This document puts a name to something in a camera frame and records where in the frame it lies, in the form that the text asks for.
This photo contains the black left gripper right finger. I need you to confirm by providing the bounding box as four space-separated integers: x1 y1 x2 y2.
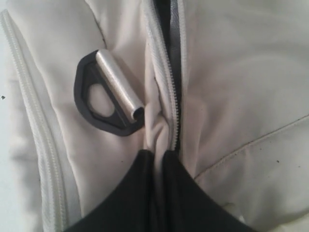
151 151 246 232

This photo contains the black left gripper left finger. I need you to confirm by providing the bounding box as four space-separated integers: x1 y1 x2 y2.
66 150 155 232

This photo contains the cream white duffel bag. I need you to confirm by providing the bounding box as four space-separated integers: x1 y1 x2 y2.
0 0 309 232

